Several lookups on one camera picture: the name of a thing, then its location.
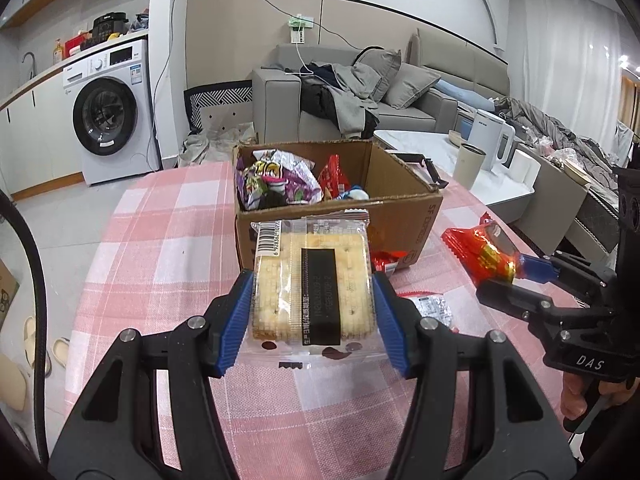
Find white washing machine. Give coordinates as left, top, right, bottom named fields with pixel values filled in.
left=62, top=39, right=162, bottom=187

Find grey coat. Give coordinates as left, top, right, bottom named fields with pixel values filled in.
left=331, top=62, right=382, bottom=139

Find black and white patterned panel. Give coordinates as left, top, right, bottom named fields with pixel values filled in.
left=184, top=80, right=254, bottom=134

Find white marble coffee table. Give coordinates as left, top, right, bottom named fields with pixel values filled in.
left=372, top=129, right=591, bottom=221

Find light blue cushion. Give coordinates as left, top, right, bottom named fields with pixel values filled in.
left=432, top=80, right=497, bottom=112

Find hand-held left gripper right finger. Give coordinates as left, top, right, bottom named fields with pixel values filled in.
left=372, top=271, right=576, bottom=480

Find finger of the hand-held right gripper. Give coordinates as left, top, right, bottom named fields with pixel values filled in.
left=475, top=279, right=618, bottom=342
left=516, top=251, right=619, bottom=307

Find purple snack bag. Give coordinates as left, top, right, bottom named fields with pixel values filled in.
left=236, top=156, right=281, bottom=211
left=250, top=150, right=322, bottom=204

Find grey sofa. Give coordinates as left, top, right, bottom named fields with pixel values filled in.
left=251, top=27, right=511, bottom=143

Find dark jacket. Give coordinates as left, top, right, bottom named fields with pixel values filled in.
left=299, top=62, right=342, bottom=122

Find large red chip bag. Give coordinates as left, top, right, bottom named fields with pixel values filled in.
left=318, top=154, right=352, bottom=198

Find black plastic frame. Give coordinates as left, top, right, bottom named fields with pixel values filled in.
left=397, top=152, right=449, bottom=192

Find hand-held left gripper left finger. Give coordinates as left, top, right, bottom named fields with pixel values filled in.
left=47, top=269, right=257, bottom=480

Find white curtain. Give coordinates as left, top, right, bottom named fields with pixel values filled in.
left=522, top=0, right=627, bottom=127

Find black rice cooker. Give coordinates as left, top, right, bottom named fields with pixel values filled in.
left=93, top=12, right=129, bottom=42

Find light grey pillow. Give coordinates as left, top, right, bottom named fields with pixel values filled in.
left=385, top=64, right=442, bottom=110

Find red and white snack packet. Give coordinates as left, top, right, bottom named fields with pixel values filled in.
left=400, top=292, right=454, bottom=333

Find person's right hand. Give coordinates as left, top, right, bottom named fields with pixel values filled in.
left=559, top=372, right=640, bottom=435

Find pink checkered tablecloth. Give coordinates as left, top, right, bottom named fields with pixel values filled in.
left=70, top=162, right=601, bottom=480

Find orange-red chocolate cookie packet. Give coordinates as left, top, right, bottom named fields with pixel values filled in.
left=372, top=250, right=416, bottom=275

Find grey blanket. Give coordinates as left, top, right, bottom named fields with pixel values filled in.
left=495, top=95, right=640, bottom=202

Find white electric kettle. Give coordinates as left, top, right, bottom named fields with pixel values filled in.
left=467, top=109, right=516, bottom=171

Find red packet with dark bar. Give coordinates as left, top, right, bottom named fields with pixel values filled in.
left=442, top=212, right=523, bottom=283

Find white kitchen counter cabinet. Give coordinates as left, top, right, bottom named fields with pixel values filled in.
left=0, top=60, right=84, bottom=197

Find clear cracker packet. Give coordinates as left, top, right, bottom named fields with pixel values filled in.
left=248, top=208, right=378, bottom=371

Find beige cup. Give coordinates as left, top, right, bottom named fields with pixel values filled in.
left=452, top=143, right=487, bottom=191

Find small cardboard box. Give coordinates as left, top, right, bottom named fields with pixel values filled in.
left=0, top=259, right=21, bottom=332

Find red box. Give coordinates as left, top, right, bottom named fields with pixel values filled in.
left=65, top=32, right=94, bottom=57

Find dark grey pillow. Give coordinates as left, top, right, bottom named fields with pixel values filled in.
left=356, top=47, right=402, bottom=104

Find brown cardboard box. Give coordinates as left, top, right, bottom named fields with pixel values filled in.
left=232, top=140, right=445, bottom=273

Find toilet paper rolls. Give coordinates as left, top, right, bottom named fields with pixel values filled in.
left=509, top=149, right=542, bottom=184

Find grey bench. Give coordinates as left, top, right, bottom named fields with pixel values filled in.
left=524, top=160, right=592, bottom=242

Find black cable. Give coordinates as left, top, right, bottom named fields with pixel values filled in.
left=0, top=189, right=52, bottom=463

